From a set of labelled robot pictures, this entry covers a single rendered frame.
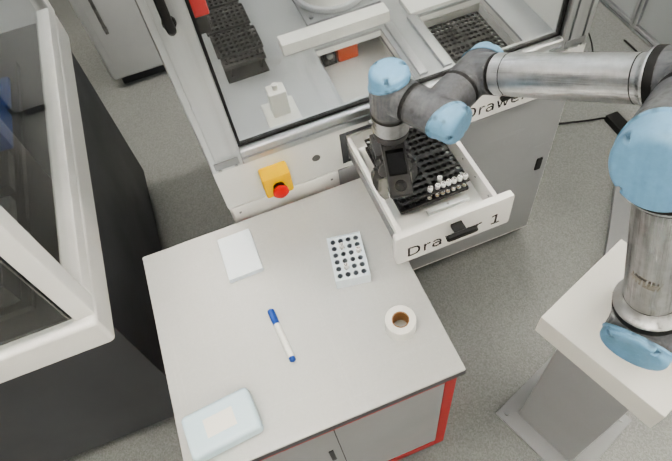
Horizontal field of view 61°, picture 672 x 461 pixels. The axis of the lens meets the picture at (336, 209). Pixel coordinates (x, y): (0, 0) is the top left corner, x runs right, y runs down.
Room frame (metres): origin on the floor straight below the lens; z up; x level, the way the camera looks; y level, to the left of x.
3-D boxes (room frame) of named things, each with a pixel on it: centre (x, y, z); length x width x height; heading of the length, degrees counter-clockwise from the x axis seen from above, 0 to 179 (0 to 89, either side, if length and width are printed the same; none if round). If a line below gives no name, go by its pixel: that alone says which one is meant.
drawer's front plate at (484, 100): (1.06, -0.49, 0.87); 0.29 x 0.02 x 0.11; 102
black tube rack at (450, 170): (0.87, -0.21, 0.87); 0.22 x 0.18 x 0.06; 12
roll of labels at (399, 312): (0.51, -0.10, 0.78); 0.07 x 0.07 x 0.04
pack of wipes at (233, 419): (0.36, 0.31, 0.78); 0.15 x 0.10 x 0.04; 107
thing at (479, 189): (0.88, -0.21, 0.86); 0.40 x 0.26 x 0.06; 12
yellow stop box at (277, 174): (0.90, 0.13, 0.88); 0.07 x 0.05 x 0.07; 102
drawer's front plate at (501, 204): (0.68, -0.25, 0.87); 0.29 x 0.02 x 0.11; 102
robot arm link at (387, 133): (0.76, -0.13, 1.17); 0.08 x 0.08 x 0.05
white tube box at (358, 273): (0.70, -0.01, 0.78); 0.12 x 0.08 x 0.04; 2
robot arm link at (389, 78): (0.76, -0.14, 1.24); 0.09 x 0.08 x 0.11; 41
